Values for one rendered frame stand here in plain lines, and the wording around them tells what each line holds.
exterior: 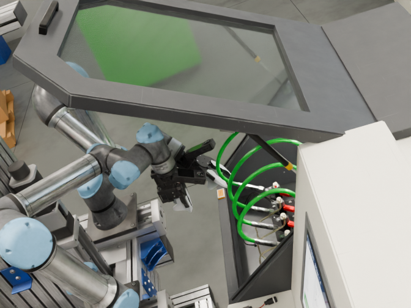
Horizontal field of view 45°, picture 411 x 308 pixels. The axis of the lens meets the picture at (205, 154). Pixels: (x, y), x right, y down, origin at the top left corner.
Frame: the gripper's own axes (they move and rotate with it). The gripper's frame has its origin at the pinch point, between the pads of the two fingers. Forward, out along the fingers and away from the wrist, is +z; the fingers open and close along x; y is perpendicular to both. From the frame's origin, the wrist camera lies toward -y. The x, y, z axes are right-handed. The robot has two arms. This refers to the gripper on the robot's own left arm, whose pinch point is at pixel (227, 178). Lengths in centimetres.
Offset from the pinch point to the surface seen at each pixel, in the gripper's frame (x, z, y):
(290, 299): 28.7, 34.8, 8.5
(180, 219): -127, 12, 126
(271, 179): -40.8, 23.1, 13.4
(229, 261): 8.8, 17.4, 24.7
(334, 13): -386, 51, -1
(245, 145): -34.6, 3.3, 2.6
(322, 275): 63, 19, -30
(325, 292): 66, 21, -29
